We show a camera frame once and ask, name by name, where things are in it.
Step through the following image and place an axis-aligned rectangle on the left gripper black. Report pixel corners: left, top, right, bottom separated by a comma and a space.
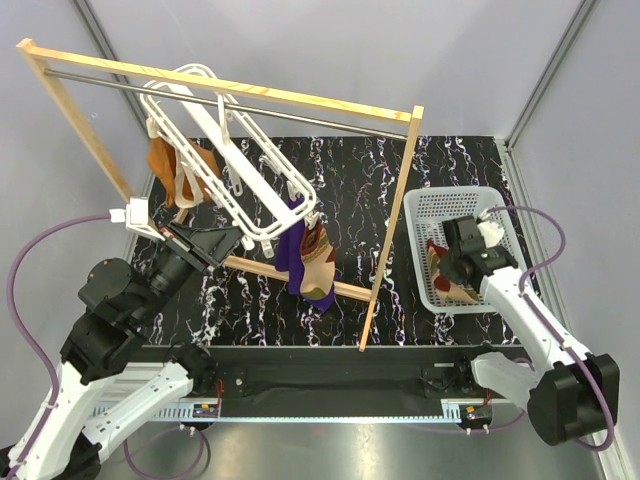
135, 217, 250, 324

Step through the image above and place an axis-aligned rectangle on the striped sock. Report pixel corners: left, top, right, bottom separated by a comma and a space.
427, 239, 480, 304
300, 222, 336, 301

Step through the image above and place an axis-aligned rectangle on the purple sock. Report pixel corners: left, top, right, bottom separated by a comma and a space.
275, 220, 335, 315

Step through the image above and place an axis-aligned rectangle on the white plastic clip hanger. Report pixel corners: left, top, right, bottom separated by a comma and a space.
139, 80, 317, 245

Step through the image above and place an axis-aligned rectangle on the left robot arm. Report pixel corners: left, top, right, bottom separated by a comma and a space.
1, 222, 242, 479

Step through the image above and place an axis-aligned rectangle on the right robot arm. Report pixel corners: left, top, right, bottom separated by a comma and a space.
440, 216, 620, 452

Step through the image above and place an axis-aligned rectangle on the white plastic basket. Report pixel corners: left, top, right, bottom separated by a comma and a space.
404, 186, 525, 315

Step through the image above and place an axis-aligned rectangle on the orange sock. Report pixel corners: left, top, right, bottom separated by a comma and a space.
147, 137, 212, 209

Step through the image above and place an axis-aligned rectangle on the steel rack rod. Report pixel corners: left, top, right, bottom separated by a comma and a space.
42, 68, 407, 141

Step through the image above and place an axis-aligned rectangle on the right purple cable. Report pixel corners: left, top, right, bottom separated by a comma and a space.
484, 204, 616, 451

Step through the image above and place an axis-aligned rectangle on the purple cable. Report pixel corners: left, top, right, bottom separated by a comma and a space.
0, 212, 114, 480
484, 204, 616, 451

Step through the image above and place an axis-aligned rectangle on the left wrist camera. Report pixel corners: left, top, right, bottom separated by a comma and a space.
109, 197, 164, 241

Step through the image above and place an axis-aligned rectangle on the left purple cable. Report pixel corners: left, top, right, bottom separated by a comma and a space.
0, 212, 114, 480

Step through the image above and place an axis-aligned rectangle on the wooden hanging rack frame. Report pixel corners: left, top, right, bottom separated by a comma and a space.
16, 38, 424, 352

